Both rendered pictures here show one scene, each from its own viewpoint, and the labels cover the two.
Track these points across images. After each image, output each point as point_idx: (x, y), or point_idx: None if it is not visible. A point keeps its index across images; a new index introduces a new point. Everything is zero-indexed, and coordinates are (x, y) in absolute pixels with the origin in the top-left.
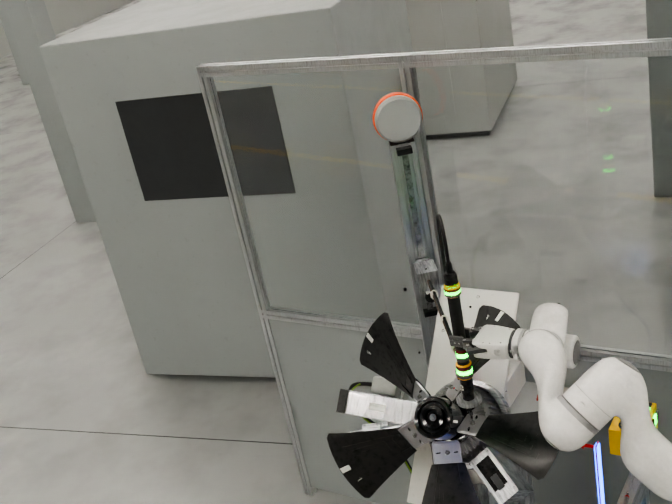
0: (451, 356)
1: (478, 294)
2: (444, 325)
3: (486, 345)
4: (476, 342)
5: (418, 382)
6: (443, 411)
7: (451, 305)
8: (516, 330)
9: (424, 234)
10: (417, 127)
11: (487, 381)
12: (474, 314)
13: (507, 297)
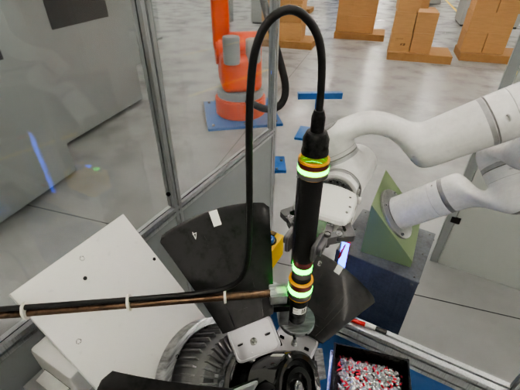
0: (121, 352)
1: (80, 255)
2: (147, 303)
3: (352, 211)
4: (345, 218)
5: (235, 388)
6: (297, 364)
7: (321, 192)
8: (339, 175)
9: None
10: None
11: (182, 324)
12: (99, 280)
13: (117, 227)
